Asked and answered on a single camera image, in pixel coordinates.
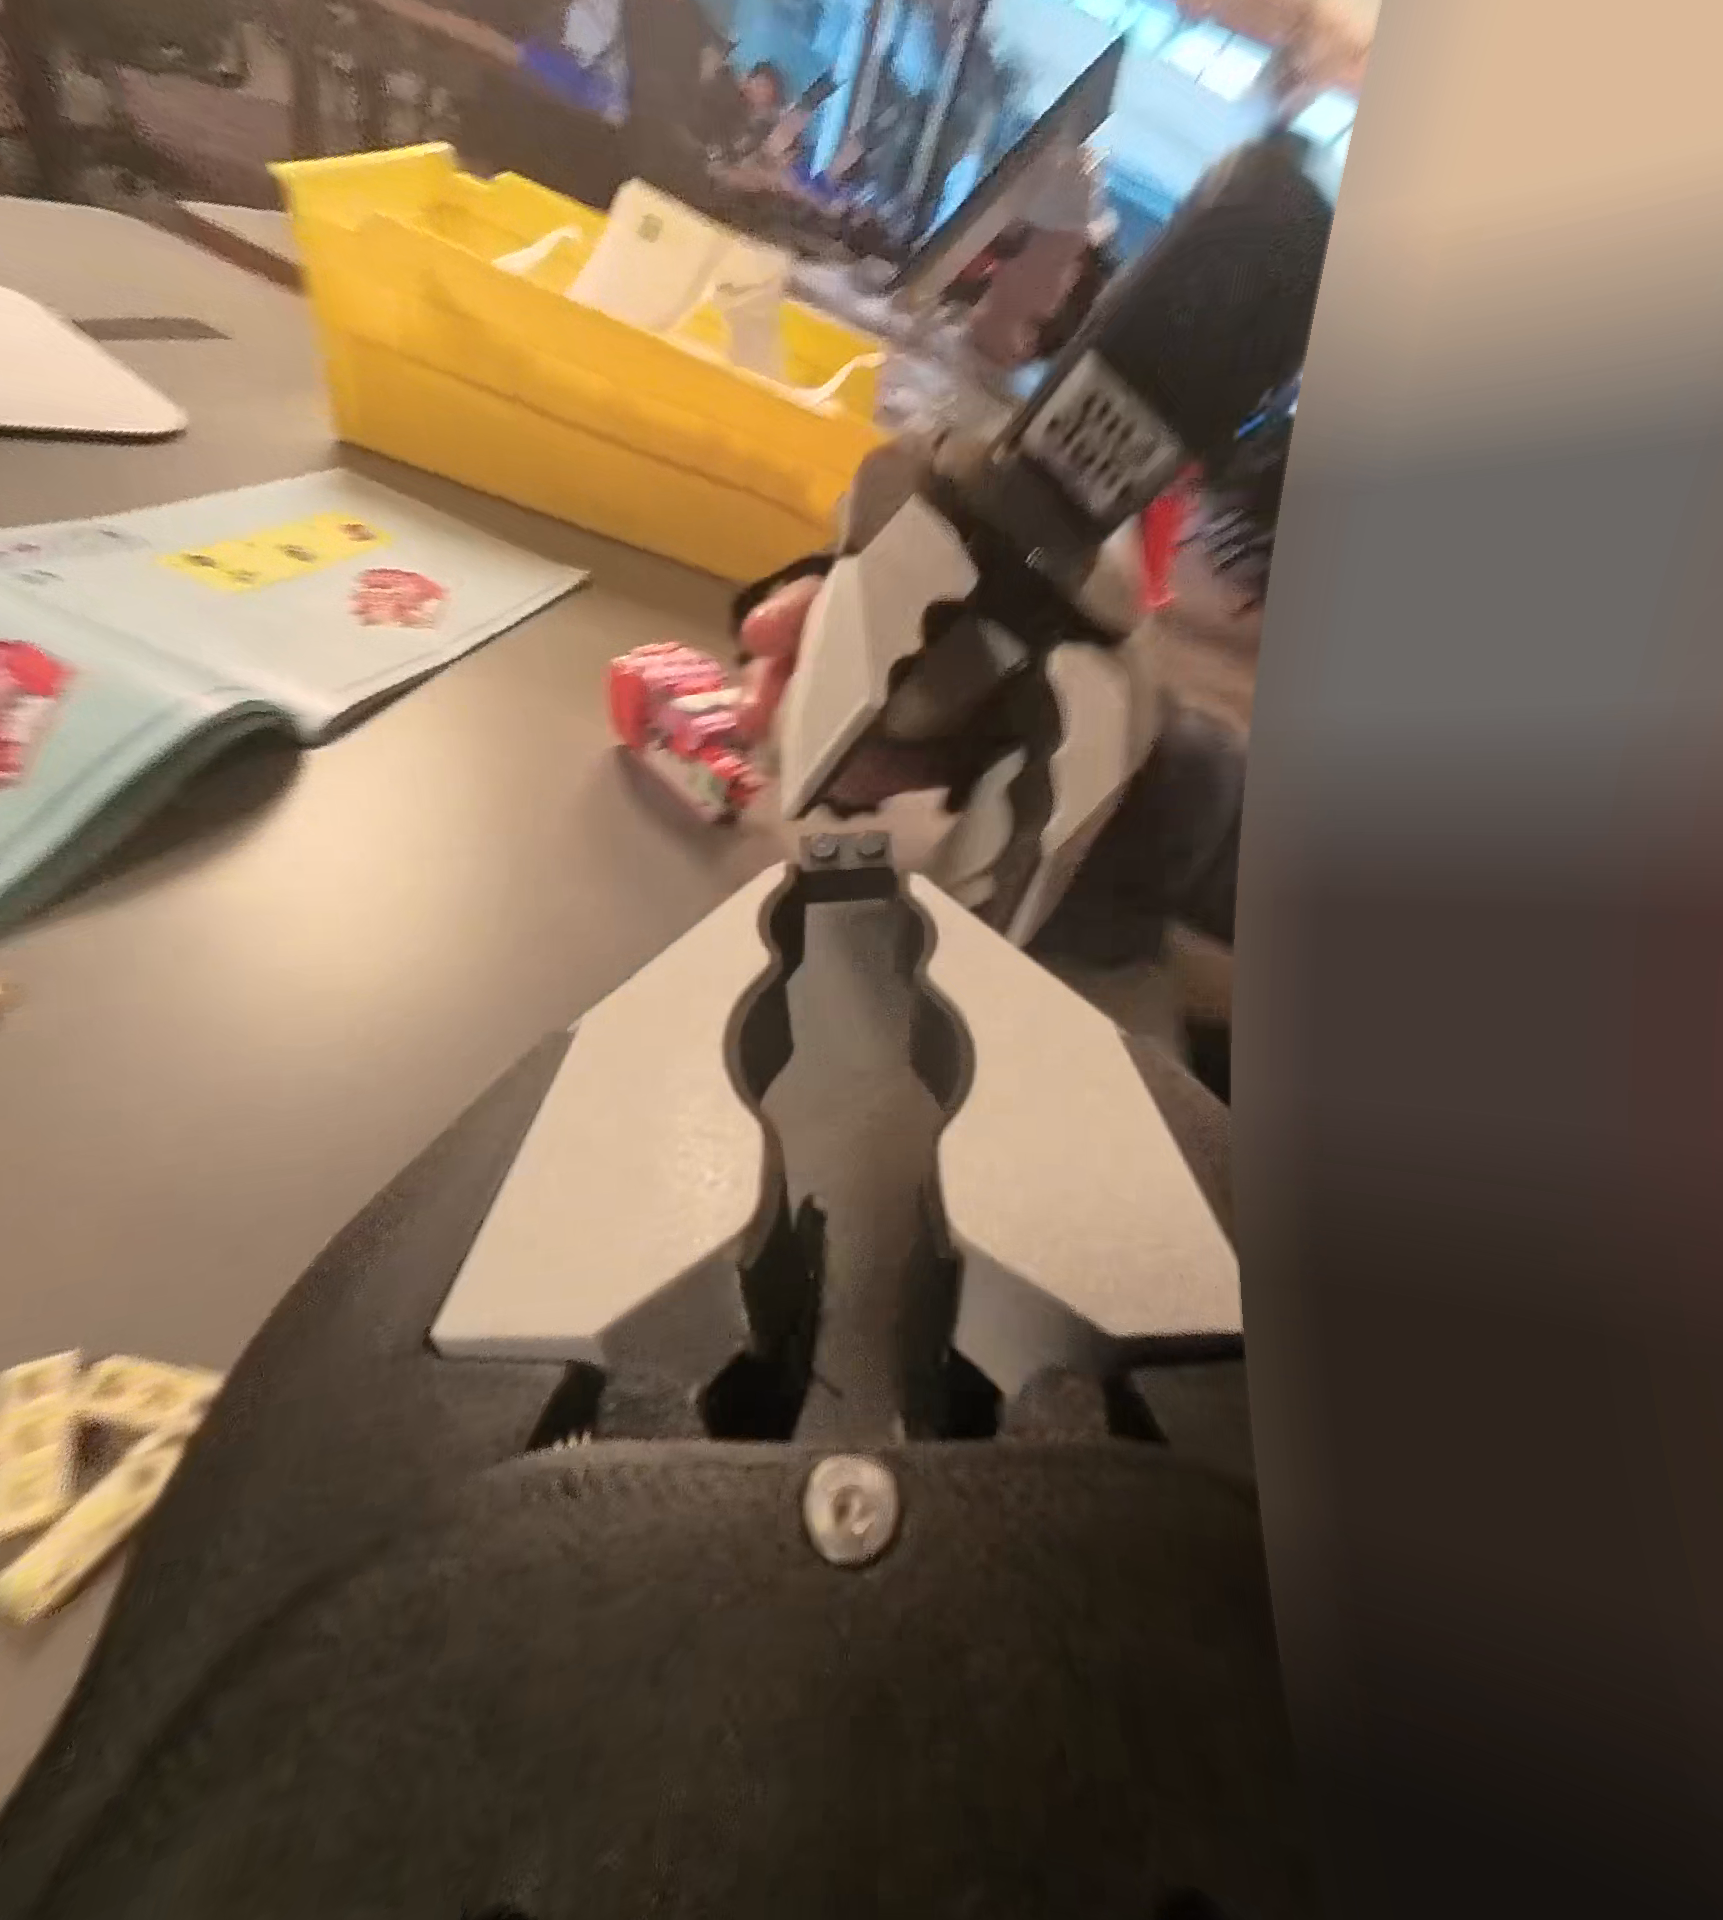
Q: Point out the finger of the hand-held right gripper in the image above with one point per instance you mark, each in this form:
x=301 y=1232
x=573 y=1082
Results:
x=848 y=661
x=1094 y=750

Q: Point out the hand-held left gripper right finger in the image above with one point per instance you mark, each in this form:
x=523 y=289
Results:
x=1072 y=1171

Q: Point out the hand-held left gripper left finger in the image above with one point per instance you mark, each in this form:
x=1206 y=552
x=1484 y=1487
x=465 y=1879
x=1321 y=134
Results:
x=620 y=1171

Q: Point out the small dark grey toy brick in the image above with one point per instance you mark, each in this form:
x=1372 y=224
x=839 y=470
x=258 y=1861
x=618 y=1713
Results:
x=848 y=863

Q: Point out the person's right hand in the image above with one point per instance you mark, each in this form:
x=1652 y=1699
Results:
x=768 y=638

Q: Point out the red toy brick model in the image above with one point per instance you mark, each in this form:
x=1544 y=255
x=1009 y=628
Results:
x=680 y=726

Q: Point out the computer monitor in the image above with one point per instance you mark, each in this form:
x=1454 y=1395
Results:
x=983 y=134

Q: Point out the white plastic bags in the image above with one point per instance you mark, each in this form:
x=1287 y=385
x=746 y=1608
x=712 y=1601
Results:
x=680 y=268

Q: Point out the yellow plastic bin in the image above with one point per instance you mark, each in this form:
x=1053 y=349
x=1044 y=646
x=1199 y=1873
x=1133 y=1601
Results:
x=532 y=376

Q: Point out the heap of yellow toy bricks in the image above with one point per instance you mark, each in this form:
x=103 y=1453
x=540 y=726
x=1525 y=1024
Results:
x=51 y=1464

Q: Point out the light blue instruction booklet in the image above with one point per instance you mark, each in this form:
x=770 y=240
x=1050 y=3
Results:
x=171 y=645

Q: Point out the white monitor stand base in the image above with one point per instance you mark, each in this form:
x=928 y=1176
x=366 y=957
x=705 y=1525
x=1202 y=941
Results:
x=8 y=368

